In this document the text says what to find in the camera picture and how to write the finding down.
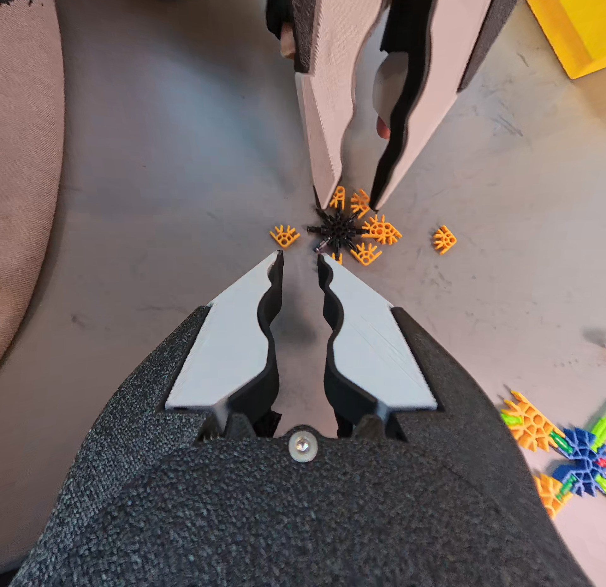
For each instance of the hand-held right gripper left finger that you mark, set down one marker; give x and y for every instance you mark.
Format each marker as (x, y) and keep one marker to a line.
(222, 355)

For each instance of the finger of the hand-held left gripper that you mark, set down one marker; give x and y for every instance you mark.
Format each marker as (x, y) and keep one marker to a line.
(449, 52)
(331, 75)

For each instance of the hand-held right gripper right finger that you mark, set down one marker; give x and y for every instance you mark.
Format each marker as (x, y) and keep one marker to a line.
(378, 359)

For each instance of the black snowflake connector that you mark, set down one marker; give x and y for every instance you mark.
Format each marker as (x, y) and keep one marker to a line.
(336, 231)

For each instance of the yellow plastic bin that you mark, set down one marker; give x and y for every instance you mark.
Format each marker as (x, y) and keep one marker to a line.
(577, 28)

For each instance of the blue yellow green toy assembly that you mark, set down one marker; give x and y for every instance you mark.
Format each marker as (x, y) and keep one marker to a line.
(584, 454)

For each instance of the beige sweatshirt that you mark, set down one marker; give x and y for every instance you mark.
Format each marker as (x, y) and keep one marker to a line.
(28, 170)

